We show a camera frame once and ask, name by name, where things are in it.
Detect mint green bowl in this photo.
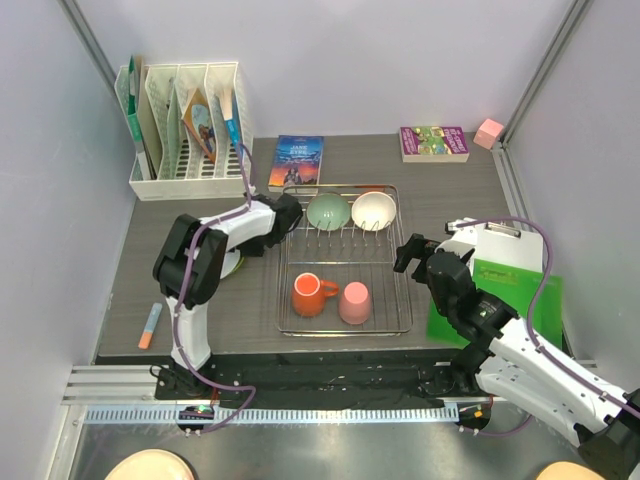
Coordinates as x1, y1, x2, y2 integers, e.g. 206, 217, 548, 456
306, 193, 351, 232

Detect white orange bowl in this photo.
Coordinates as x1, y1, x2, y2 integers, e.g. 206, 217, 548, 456
351, 191, 397, 232

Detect pink plastic cup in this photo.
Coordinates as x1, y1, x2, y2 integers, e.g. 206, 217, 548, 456
338, 282, 372, 325

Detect light blue plate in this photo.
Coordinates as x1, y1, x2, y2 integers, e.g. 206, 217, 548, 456
220, 250, 242, 279

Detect metal wire dish rack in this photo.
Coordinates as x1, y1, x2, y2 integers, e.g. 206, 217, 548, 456
277, 184, 413, 337

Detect lime green plate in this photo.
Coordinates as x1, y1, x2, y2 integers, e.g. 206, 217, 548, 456
231, 256, 245, 273

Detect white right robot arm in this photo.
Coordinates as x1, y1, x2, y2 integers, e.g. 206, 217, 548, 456
394, 234, 639, 479

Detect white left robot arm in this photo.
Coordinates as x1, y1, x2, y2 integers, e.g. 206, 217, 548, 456
152, 194, 303, 399

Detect Jane Eyre book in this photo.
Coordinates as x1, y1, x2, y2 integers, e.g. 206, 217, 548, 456
268, 135, 324, 192

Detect white clipboard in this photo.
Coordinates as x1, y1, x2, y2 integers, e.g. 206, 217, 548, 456
464, 222, 544, 273

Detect green plastic folder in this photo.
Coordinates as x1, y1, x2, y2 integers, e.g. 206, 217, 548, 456
425, 258, 565, 364

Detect orange mug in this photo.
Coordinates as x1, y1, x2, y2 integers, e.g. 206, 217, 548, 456
291, 272, 340, 318

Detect blue spine book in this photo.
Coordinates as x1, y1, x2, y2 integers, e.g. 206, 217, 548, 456
217, 87, 243, 160

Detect purple puzzle book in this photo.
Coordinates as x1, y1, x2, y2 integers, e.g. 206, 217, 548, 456
399, 126, 469, 163

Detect colourful children's book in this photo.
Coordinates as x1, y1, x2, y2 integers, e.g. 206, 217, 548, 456
182, 88, 216, 164

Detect white file organizer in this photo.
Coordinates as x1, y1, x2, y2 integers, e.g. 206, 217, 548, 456
129, 62, 254, 201

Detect pink cube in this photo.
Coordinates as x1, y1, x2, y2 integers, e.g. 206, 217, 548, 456
473, 118, 504, 150

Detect teal folder in organizer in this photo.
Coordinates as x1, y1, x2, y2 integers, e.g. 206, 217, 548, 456
127, 55, 150, 180

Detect orange blue highlighter marker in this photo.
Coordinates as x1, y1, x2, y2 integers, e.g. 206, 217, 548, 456
138, 302, 163, 350

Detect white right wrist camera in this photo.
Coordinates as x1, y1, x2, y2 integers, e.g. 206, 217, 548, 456
436, 217, 478, 258

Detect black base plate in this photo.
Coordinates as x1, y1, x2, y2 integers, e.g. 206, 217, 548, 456
149, 349, 485, 410

